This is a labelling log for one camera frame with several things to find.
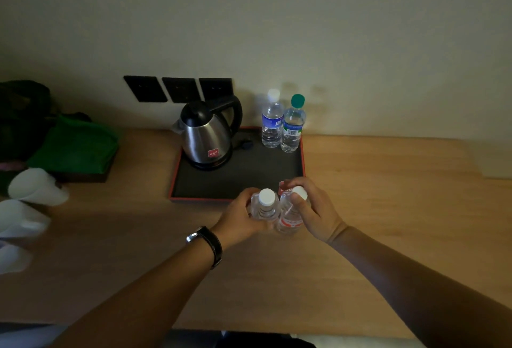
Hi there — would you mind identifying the black kettle base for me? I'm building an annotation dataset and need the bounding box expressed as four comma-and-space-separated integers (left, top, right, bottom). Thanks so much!
182, 148, 235, 172

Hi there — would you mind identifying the white cup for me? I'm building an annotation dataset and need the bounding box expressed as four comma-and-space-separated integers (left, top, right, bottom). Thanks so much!
0, 241, 34, 276
7, 167, 70, 207
0, 199, 52, 239

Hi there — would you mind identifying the person's right forearm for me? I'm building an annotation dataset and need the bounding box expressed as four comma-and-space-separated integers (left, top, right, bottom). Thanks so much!
327, 226, 512, 348

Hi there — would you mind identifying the black strap wristwatch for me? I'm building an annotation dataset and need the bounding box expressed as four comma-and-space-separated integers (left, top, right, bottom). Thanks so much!
185, 225, 223, 270

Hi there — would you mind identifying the water bottle red label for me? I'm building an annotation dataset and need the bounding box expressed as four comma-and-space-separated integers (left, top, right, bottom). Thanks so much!
249, 188, 281, 223
275, 181, 311, 236

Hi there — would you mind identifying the green fabric bag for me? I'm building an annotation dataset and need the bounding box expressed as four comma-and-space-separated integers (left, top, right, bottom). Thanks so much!
27, 115, 120, 175

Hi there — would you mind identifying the water bottle blue label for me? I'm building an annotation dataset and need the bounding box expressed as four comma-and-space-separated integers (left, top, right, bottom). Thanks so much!
261, 87, 285, 149

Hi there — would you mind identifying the black tray with red rim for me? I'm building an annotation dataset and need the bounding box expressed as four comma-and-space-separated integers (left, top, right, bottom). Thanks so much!
167, 126, 307, 204

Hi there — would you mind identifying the person's left hand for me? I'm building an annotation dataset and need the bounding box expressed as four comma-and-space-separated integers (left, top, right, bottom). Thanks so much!
211, 187, 277, 250

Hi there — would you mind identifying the water bottle green cap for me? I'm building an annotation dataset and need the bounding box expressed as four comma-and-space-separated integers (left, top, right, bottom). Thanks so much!
279, 94, 308, 154

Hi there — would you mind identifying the steel electric kettle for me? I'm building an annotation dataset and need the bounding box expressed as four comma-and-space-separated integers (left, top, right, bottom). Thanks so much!
172, 94, 244, 165

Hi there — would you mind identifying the pale flat card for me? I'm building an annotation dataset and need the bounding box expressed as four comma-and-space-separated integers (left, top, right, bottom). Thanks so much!
466, 139, 512, 180

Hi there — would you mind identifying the person's right hand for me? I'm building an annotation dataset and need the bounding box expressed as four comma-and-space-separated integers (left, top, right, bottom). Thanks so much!
282, 176, 349, 245

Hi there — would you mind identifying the person's left forearm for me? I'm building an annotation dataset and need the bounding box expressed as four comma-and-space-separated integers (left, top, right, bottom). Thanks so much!
52, 239, 219, 348

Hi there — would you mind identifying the black wall socket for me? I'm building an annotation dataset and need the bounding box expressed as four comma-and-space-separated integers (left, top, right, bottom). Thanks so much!
198, 77, 234, 101
162, 76, 202, 104
123, 75, 169, 103

